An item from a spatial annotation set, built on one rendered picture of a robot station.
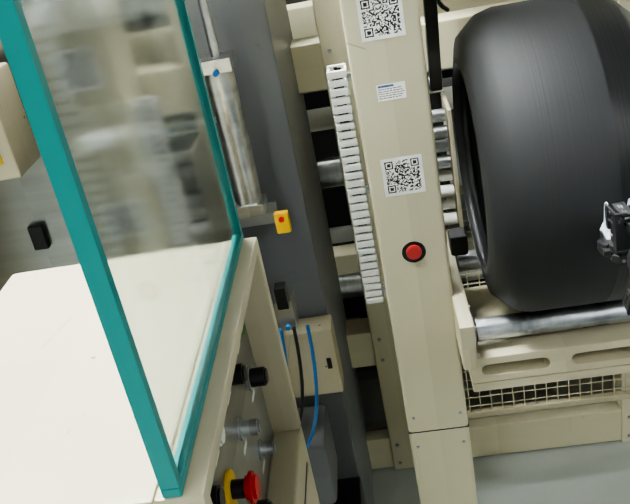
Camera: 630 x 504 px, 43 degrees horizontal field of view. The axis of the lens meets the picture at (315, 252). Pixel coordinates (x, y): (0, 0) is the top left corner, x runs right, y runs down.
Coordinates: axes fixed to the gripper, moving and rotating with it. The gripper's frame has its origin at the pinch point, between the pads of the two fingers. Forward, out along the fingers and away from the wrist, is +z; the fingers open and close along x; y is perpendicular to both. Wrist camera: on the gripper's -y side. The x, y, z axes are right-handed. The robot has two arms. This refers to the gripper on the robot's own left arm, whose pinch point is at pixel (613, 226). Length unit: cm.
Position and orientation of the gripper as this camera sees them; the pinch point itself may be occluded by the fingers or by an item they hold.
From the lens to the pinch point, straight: 136.1
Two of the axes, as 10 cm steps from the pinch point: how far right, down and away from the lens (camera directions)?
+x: -9.8, 1.4, 1.1
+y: -1.7, -9.2, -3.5
